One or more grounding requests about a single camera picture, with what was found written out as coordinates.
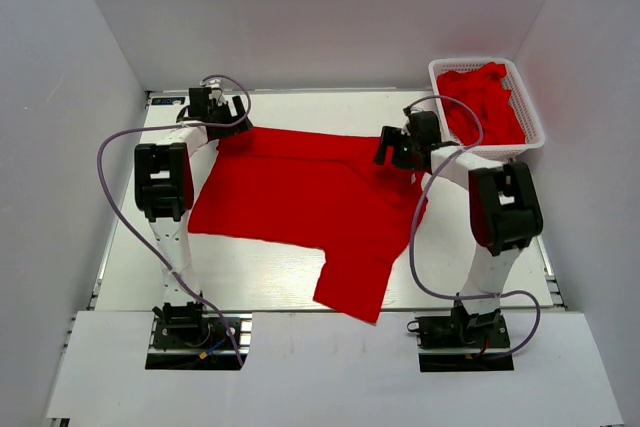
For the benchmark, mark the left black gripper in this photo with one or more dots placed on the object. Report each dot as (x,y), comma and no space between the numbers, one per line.
(233,125)

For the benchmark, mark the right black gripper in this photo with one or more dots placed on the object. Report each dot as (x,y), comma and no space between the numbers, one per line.
(391,136)

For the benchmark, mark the red t shirt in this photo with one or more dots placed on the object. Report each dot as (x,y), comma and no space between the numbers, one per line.
(316,191)

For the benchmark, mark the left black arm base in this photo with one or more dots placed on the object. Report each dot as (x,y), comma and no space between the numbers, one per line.
(191,338)

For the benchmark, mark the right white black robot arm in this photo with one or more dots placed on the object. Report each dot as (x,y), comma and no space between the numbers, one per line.
(505,214)

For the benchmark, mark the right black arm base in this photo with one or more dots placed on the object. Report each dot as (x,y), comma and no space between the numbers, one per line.
(462,343)

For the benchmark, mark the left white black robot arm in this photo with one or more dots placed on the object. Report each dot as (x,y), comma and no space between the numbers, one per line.
(163,182)

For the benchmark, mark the red shirts pile in basket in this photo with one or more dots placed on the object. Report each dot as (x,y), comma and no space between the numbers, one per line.
(481,90)

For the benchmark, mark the blue label sticker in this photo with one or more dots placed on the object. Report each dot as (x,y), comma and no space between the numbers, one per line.
(172,100)

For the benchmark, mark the white plastic basket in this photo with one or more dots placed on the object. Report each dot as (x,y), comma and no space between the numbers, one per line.
(520,102)

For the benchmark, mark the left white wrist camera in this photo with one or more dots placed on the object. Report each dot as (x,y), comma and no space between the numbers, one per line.
(216,89)

